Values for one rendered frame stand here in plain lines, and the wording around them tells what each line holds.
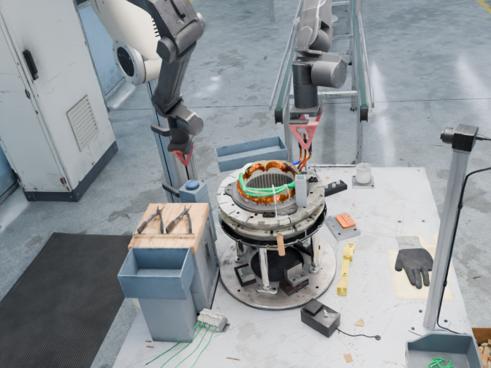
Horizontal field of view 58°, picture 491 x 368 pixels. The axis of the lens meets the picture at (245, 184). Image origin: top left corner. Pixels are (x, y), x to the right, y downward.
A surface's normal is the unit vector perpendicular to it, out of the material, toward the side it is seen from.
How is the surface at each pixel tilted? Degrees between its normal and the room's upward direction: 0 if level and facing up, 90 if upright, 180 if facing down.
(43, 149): 90
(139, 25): 90
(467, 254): 0
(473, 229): 0
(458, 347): 87
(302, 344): 0
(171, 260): 90
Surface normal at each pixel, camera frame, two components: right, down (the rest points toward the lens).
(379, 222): -0.11, -0.82
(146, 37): 0.68, 0.35
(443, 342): -0.17, 0.52
